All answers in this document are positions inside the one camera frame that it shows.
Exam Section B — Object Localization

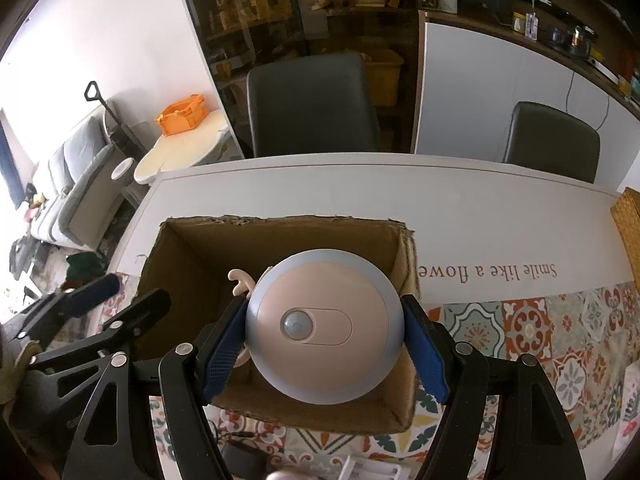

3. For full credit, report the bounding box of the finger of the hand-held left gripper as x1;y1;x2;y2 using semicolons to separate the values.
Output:
10;272;122;346
32;289;172;401

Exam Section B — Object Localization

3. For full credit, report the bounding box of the peach plastic hook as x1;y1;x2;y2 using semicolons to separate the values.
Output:
227;269;257;295

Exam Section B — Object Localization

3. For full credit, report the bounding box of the glass door cabinet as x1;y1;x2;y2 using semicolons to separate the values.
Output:
175;0;426;158

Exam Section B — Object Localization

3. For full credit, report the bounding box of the patterned tablecloth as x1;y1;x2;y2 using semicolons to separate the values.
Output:
107;175;640;480

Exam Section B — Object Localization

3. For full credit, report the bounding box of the person's left hand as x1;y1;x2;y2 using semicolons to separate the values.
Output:
0;339;47;407

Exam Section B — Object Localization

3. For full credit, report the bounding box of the white printed packet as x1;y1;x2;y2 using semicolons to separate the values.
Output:
612;365;640;466

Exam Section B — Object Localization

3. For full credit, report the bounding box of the cardboard box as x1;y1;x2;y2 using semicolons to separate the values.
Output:
131;215;422;435

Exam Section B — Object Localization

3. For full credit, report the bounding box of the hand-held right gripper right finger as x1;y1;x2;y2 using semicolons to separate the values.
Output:
402;295;588;480

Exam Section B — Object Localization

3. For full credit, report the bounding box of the orange plastic crate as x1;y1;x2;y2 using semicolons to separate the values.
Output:
154;95;208;137

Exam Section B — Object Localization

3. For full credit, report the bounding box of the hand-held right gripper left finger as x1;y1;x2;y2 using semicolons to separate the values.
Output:
62;299;249;480

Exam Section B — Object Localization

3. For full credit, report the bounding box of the glass jar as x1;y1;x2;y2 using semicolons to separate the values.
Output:
547;24;598;56

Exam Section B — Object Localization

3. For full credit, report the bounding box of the woven wicker box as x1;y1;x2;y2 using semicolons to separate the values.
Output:
611;187;640;286

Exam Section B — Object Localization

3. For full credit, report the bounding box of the white battery charger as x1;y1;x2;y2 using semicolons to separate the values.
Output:
340;452;403;480

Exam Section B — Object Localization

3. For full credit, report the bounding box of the cream flower-shaped table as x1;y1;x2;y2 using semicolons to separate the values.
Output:
134;110;232;185

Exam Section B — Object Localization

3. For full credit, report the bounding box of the dark grey chair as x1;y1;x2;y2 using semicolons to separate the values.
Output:
501;101;601;184
246;52;382;158

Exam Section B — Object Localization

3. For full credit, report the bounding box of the yellow storage bin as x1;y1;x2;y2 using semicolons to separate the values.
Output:
362;50;405;108

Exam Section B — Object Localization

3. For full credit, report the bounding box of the round sensor night light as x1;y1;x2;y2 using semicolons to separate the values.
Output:
245;248;405;405

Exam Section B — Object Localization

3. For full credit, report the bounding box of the black power adapter with cable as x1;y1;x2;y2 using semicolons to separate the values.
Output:
207;420;273;480

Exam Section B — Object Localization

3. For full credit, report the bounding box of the grey power cable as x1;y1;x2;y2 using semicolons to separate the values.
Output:
565;67;612;131

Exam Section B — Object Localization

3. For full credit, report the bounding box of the black cart handle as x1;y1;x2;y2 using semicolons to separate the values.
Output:
84;81;123;133

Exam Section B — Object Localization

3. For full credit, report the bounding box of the grey sofa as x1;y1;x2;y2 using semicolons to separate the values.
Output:
27;112;126;251

